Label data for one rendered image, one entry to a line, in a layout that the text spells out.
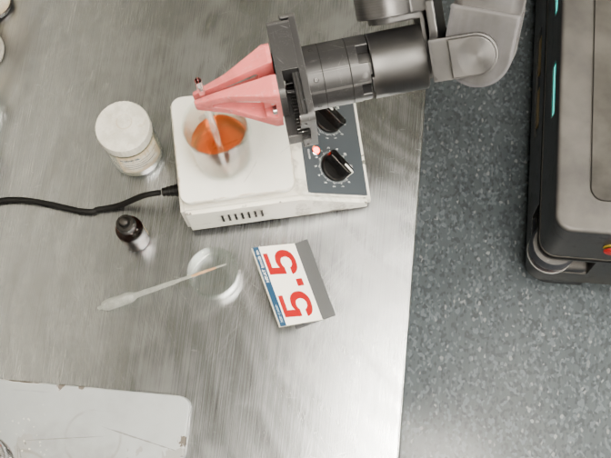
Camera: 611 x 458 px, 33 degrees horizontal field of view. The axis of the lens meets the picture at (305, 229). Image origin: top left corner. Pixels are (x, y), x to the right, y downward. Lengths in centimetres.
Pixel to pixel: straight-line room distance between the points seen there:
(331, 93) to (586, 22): 87
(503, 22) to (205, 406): 50
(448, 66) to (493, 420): 108
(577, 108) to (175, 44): 68
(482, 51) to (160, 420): 51
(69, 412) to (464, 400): 91
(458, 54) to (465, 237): 108
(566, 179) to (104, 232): 74
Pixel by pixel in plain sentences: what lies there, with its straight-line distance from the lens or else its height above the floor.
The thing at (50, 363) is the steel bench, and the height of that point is 75.
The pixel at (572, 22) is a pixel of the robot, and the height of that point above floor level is 36.
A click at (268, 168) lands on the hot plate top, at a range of 107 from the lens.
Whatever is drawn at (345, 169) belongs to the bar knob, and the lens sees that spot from 110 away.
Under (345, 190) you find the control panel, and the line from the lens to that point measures 111.
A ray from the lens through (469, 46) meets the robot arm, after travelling 87.
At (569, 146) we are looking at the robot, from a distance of 162.
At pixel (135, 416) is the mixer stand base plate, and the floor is 76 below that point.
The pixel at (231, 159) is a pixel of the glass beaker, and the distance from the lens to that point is 102.
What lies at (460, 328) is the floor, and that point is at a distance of 189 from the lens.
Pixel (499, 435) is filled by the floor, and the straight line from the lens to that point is 187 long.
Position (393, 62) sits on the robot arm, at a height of 104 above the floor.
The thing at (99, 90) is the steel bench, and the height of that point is 75.
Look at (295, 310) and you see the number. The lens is 110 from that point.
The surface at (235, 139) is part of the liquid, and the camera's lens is 105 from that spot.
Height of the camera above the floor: 184
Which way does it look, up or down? 73 degrees down
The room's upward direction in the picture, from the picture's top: 9 degrees counter-clockwise
